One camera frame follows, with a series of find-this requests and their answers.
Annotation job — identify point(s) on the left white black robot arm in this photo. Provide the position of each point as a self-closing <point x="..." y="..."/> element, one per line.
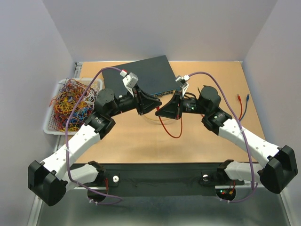
<point x="51" y="178"/>

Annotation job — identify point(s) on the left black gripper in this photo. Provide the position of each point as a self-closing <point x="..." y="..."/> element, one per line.
<point x="144" y="103"/>

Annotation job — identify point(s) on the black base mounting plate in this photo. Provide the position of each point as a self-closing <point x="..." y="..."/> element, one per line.
<point x="162" y="179"/>

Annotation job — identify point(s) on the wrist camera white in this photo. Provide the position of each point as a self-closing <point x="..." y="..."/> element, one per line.
<point x="182" y="81"/>
<point x="129" y="81"/>

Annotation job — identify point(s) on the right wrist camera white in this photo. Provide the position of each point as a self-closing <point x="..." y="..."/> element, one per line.
<point x="182" y="81"/>

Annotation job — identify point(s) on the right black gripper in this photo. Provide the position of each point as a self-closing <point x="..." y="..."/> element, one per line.
<point x="172" y="109"/>

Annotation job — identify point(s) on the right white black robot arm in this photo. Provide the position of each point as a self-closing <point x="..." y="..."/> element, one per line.
<point x="276" y="166"/>

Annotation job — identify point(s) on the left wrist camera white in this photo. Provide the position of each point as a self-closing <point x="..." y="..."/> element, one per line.
<point x="129" y="81"/>

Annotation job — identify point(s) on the dark blue network switch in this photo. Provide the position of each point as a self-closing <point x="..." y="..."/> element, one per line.
<point x="155" y="76"/>

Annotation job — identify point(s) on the white perforated plastic basket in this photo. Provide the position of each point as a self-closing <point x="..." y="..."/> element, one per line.
<point x="66" y="95"/>

